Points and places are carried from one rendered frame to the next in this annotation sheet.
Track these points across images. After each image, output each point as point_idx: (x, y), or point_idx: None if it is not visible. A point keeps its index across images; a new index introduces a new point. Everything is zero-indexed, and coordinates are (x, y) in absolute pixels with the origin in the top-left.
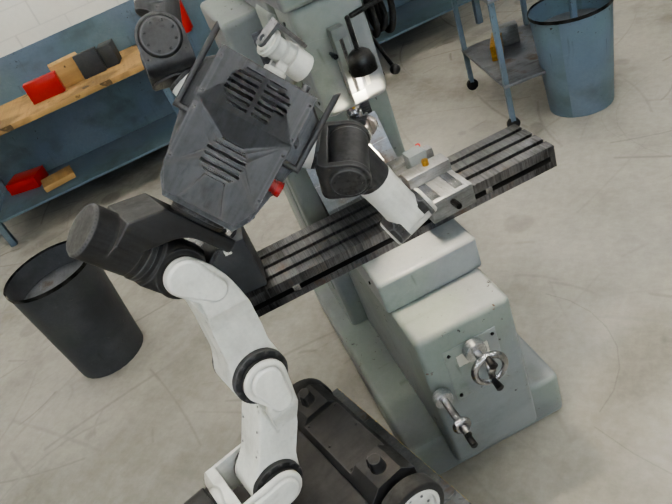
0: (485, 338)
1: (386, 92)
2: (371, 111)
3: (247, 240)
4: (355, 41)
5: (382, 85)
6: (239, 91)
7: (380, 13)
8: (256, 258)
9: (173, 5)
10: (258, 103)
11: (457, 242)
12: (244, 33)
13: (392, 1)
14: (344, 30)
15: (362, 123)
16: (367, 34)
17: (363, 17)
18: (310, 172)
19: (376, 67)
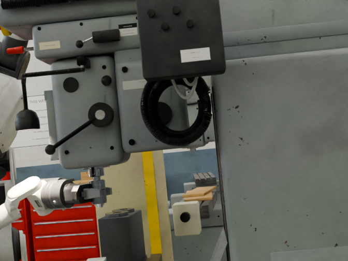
0: None
1: (231, 231)
2: (227, 241)
3: (113, 230)
4: (23, 102)
5: (59, 160)
6: (13, 97)
7: (201, 124)
8: (112, 248)
9: (4, 38)
10: (7, 108)
11: None
12: (211, 91)
13: (141, 105)
14: (44, 95)
15: (71, 186)
16: (54, 109)
17: (53, 93)
18: (212, 255)
19: (17, 129)
